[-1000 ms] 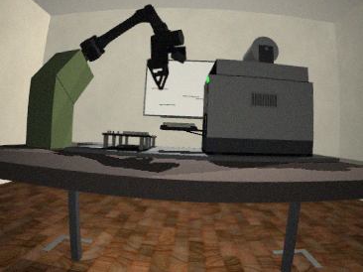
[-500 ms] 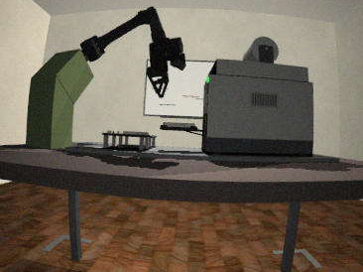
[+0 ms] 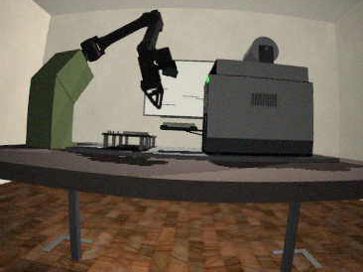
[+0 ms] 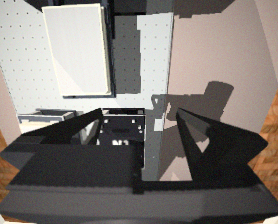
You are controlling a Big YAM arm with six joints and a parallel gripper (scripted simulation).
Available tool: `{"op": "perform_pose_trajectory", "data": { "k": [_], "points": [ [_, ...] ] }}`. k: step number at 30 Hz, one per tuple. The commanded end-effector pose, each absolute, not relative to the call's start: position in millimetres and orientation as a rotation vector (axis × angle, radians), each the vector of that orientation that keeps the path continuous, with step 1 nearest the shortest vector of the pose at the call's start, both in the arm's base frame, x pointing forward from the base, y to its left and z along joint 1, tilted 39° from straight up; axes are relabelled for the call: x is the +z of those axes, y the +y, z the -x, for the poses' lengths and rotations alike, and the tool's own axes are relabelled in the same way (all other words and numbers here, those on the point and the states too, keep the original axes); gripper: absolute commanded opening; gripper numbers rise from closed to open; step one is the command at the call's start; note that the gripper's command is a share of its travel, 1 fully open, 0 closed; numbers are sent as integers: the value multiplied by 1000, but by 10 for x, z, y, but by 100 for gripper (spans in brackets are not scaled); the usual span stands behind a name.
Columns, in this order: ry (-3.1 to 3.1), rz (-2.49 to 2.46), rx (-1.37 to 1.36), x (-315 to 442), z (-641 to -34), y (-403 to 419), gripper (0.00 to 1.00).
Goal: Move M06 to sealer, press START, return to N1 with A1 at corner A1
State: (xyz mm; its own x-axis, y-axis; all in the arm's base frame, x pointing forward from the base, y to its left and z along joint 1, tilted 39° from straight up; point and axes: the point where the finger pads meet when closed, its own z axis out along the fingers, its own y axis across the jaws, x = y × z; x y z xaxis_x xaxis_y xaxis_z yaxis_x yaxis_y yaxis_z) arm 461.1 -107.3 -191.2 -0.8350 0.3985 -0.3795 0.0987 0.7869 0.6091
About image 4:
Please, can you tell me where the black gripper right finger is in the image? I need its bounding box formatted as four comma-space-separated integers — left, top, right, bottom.
176, 108, 268, 180

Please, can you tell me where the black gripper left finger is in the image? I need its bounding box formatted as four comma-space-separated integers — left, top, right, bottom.
13, 108, 103, 145

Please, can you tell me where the white multi-well plate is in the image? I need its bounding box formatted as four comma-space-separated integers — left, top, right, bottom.
19, 122, 54, 133

